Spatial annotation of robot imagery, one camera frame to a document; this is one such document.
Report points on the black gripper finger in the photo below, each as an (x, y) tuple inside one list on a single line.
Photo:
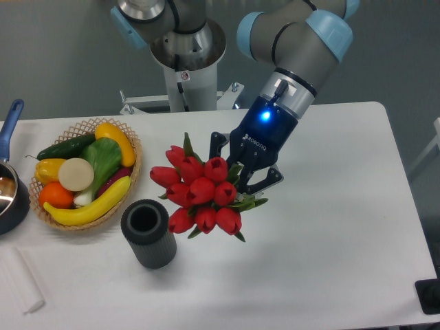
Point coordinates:
[(217, 142), (273, 177)]

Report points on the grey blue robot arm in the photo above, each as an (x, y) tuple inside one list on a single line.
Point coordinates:
[(304, 40)]

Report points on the yellow squash at top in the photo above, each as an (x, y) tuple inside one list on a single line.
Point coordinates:
[(109, 130)]

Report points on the woven wicker basket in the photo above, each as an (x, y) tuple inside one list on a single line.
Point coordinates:
[(85, 127)]

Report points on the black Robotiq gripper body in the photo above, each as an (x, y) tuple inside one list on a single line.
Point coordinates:
[(261, 134)]

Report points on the green cucumber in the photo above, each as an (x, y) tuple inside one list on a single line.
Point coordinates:
[(67, 149)]

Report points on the red tulip bouquet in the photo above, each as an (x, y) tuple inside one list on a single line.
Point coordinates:
[(206, 192)]

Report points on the orange fruit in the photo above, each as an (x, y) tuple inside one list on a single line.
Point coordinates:
[(56, 195)]

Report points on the white rolled cloth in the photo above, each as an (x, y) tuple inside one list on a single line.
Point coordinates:
[(24, 287)]

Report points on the green bok choy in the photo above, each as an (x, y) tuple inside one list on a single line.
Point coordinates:
[(104, 155)]

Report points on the yellow bell pepper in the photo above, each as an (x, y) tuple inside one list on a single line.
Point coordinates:
[(46, 171)]

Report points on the cream round disc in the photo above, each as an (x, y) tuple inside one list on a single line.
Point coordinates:
[(76, 174)]

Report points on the purple eggplant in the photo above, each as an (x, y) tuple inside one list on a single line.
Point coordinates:
[(122, 172)]

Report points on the dark grey ribbed vase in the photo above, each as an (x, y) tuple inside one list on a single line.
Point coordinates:
[(144, 225)]

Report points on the black device at table edge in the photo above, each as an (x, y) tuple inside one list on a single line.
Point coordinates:
[(428, 295)]

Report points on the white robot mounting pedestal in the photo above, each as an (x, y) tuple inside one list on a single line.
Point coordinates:
[(189, 63)]

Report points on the dark pot with blue handle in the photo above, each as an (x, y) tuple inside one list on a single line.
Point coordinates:
[(15, 201)]

